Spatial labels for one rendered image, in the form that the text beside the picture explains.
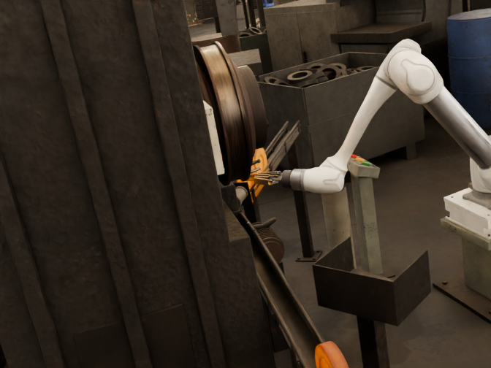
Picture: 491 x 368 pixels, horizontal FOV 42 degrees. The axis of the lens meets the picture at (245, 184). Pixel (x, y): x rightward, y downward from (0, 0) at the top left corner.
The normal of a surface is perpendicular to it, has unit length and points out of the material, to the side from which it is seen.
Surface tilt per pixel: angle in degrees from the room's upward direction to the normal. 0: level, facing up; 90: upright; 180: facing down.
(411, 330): 0
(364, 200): 90
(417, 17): 68
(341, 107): 90
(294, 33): 90
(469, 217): 90
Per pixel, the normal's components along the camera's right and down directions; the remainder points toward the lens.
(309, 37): -0.81, 0.31
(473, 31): -0.57, 0.36
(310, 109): 0.48, 0.21
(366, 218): 0.24, 0.28
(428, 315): -0.16, -0.93
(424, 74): -0.02, 0.31
